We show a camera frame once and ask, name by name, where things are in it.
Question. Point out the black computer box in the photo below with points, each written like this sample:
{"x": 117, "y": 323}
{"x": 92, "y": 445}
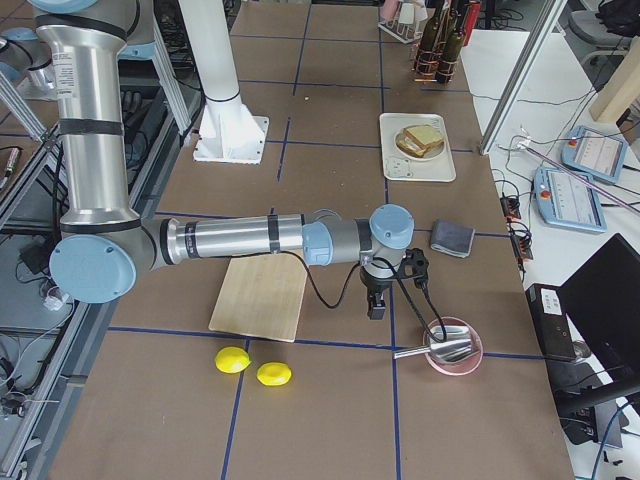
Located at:
{"x": 550, "y": 323}

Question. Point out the metal scoop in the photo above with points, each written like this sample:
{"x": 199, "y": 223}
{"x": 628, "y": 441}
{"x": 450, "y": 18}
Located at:
{"x": 448, "y": 345}

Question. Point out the black monitor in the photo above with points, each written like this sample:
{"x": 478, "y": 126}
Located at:
{"x": 601, "y": 299}

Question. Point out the dark wine bottle far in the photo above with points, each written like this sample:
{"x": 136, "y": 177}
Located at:
{"x": 436, "y": 27}

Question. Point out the far blue teach pendant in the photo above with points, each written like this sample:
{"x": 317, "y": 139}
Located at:
{"x": 596, "y": 153}

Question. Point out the yellow lemon half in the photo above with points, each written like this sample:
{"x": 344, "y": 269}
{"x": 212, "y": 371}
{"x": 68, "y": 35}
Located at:
{"x": 274, "y": 374}

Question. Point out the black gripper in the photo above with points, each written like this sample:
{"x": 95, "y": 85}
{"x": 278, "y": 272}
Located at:
{"x": 374, "y": 286}

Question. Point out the near blue teach pendant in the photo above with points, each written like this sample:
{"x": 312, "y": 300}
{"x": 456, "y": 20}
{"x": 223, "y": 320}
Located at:
{"x": 565, "y": 201}

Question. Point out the pink bowl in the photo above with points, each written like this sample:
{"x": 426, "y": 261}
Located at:
{"x": 464, "y": 367}

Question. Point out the whole yellow lemon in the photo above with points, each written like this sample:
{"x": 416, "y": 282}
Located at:
{"x": 232, "y": 360}

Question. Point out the dark wine bottle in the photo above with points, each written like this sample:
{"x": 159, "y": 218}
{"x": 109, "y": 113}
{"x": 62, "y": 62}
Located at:
{"x": 454, "y": 43}
{"x": 436, "y": 27}

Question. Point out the copper wire bottle rack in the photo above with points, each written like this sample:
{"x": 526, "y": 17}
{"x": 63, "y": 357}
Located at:
{"x": 435, "y": 66}

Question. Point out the grey folded cloth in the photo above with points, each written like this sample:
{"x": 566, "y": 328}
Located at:
{"x": 451, "y": 238}

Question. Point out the aluminium frame post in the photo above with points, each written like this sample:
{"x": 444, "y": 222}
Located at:
{"x": 543, "y": 26}

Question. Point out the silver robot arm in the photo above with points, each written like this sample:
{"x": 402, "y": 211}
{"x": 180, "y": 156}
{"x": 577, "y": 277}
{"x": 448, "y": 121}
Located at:
{"x": 106, "y": 246}

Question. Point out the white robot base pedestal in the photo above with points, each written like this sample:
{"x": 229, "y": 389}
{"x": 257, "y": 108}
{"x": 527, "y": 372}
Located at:
{"x": 228, "y": 131}

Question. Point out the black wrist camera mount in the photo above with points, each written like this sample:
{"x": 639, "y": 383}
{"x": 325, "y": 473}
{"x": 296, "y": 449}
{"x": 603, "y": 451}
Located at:
{"x": 414, "y": 266}

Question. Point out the blue teach pendant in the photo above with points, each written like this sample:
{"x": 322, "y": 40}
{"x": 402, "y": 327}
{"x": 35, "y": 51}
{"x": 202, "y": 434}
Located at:
{"x": 596, "y": 153}
{"x": 565, "y": 201}

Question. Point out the dark wine bottle near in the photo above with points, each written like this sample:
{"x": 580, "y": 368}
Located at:
{"x": 454, "y": 43}

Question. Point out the white wire cup rack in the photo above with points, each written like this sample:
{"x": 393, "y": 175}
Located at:
{"x": 404, "y": 20}

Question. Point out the wooden cutting board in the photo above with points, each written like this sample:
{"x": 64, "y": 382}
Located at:
{"x": 261, "y": 297}

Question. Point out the white round plate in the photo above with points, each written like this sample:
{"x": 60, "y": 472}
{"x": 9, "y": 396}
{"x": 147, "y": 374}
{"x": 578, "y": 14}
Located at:
{"x": 425, "y": 153}

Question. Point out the cream bear tray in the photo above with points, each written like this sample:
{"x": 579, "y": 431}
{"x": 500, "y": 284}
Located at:
{"x": 436, "y": 166}

